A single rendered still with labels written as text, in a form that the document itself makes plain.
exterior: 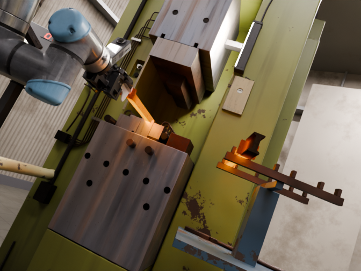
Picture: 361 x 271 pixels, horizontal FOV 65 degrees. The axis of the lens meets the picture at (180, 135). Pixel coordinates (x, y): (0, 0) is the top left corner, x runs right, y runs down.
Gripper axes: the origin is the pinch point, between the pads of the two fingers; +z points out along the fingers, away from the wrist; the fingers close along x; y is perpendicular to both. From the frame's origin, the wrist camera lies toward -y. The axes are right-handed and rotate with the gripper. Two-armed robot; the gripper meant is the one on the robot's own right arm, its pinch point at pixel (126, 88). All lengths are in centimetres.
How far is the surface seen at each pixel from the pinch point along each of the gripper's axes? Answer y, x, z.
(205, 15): -52, 4, 27
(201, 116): -23, 10, 75
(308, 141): -125, 116, 346
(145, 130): 5.4, 0.8, 27.7
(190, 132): -12, 8, 76
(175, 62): -27.1, 0.5, 27.3
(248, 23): -83, 16, 66
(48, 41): -14, -52, 17
